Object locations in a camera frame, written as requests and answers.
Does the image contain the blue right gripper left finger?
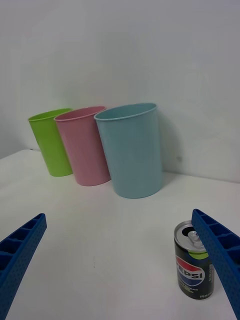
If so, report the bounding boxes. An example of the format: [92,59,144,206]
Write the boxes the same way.
[0,212,48,320]

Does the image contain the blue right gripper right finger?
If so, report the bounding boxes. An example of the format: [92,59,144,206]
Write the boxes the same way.
[191,208,240,320]

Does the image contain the pale blue plastic bin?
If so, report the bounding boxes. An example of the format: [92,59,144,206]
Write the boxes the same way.
[93,102,164,200]

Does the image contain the green plastic bin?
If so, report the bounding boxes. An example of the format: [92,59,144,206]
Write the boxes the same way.
[27,107,74,178]

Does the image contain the black drink can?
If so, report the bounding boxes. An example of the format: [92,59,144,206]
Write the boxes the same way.
[173,219,216,301]

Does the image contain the pink plastic bin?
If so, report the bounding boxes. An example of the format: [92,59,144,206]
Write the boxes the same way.
[53,105,112,187]

